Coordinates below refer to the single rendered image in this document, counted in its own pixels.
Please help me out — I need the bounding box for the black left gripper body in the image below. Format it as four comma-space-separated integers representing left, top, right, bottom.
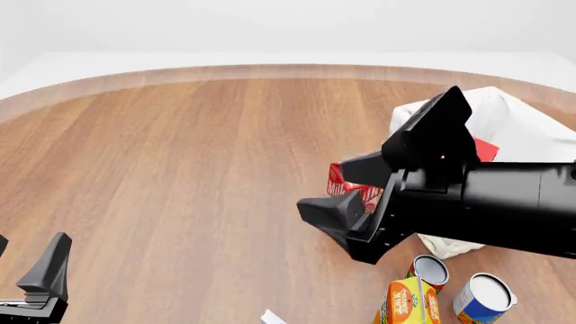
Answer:
0, 292, 69, 324

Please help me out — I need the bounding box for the tin can with blue label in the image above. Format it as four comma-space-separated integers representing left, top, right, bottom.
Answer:
451, 272, 519, 324

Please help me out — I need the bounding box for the red milk carton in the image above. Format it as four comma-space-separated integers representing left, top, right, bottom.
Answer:
325, 161, 385, 216

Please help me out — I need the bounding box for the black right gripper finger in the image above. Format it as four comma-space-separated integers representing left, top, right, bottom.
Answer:
340, 150, 398, 188
295, 187, 374, 251

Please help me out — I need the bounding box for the orange juice carton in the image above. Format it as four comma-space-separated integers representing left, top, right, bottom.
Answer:
373, 275, 443, 324

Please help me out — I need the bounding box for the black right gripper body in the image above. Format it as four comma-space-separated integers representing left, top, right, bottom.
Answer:
344, 167, 422, 267

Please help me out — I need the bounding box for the tin can with red label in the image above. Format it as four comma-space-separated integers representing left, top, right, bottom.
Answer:
408, 253, 451, 295

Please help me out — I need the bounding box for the white fabric basket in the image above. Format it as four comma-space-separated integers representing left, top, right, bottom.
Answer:
388, 85, 576, 261

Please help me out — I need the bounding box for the small white box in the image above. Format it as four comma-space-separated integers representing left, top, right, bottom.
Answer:
260, 308, 289, 324

